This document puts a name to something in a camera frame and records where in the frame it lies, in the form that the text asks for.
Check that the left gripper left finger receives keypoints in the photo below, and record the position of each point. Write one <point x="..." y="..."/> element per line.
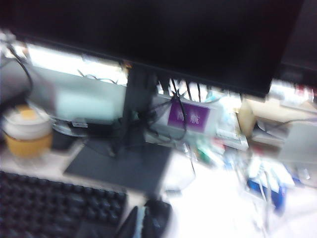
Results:
<point x="131" y="225"/>

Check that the black monitor with dark stand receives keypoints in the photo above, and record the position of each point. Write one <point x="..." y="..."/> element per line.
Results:
<point x="148" y="29"/>

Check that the black keyboard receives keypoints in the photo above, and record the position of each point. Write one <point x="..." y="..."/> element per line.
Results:
<point x="49" y="205"/>

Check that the dark monitor back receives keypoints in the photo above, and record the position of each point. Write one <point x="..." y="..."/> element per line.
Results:
<point x="302" y="37"/>

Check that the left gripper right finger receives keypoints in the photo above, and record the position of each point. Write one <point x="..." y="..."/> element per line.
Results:
<point x="151" y="228"/>

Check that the black computer mouse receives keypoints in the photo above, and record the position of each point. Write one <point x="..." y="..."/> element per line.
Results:
<point x="164" y="210"/>

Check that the light grey desk partition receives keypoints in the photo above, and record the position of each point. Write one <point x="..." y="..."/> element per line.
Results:
<point x="86" y="99"/>

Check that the paper cup with yellow sleeve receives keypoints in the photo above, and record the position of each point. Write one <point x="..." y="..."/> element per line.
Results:
<point x="27" y="143"/>

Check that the purple name sign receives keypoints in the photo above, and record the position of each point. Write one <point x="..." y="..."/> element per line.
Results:
<point x="188" y="116"/>

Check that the blue and white box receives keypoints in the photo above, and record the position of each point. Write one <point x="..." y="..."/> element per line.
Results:
<point x="257" y="189"/>

